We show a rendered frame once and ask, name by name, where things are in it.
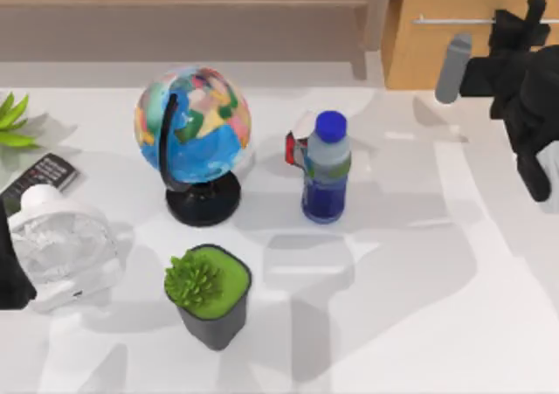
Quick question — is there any wooden cupboard door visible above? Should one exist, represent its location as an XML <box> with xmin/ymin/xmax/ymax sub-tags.
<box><xmin>381</xmin><ymin>0</ymin><xmax>559</xmax><ymax>92</ymax></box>

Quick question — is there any blue bottle with blue cap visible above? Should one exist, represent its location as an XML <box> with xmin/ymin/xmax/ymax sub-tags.
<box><xmin>300</xmin><ymin>110</ymin><xmax>353</xmax><ymax>226</ymax></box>

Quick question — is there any red and white can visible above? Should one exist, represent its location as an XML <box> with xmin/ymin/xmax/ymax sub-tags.
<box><xmin>285</xmin><ymin>110</ymin><xmax>316</xmax><ymax>171</ymax></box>

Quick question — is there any colourful globe on black stand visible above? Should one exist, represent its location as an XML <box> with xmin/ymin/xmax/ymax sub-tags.
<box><xmin>134</xmin><ymin>64</ymin><xmax>253</xmax><ymax>228</ymax></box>

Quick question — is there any wooden open shelf unit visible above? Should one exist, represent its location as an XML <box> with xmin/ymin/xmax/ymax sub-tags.
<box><xmin>0</xmin><ymin>0</ymin><xmax>395</xmax><ymax>81</ymax></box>

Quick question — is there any green plant in grey pot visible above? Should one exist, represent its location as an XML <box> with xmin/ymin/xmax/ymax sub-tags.
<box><xmin>163</xmin><ymin>243</ymin><xmax>253</xmax><ymax>352</ymax></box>

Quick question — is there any black remote control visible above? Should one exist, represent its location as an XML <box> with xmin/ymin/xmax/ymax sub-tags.
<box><xmin>0</xmin><ymin>152</ymin><xmax>82</xmax><ymax>208</ymax></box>

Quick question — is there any white desk fan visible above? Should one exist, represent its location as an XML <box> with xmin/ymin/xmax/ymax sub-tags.
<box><xmin>7</xmin><ymin>183</ymin><xmax>127</xmax><ymax>315</ymax></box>

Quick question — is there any green leafy plant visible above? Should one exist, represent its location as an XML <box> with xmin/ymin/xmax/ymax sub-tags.
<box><xmin>0</xmin><ymin>92</ymin><xmax>41</xmax><ymax>151</ymax></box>

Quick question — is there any long metal handle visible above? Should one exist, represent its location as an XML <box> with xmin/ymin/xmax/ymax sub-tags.
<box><xmin>411</xmin><ymin>15</ymin><xmax>559</xmax><ymax>25</ymax></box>

